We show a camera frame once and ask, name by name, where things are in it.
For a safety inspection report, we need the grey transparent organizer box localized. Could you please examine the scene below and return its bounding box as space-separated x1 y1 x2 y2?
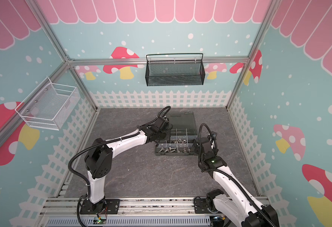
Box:
155 112 198 156

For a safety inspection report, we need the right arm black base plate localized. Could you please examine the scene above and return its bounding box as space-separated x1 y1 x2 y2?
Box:
193 194 237 216

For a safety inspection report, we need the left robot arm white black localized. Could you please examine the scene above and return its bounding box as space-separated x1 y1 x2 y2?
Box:
68 106 172 214

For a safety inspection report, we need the black wire mesh basket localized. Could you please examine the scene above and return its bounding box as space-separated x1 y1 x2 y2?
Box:
145 53 206 87

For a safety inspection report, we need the white wire mesh basket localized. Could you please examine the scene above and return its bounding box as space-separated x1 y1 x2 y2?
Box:
15 78 80 131

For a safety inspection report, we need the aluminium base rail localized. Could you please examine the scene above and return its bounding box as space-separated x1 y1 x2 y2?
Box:
40 197 196 217

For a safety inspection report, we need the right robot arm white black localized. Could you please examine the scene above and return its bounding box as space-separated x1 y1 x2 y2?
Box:
194 123 280 227

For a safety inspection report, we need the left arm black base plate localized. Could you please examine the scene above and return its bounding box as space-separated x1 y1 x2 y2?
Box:
80 199 120 215

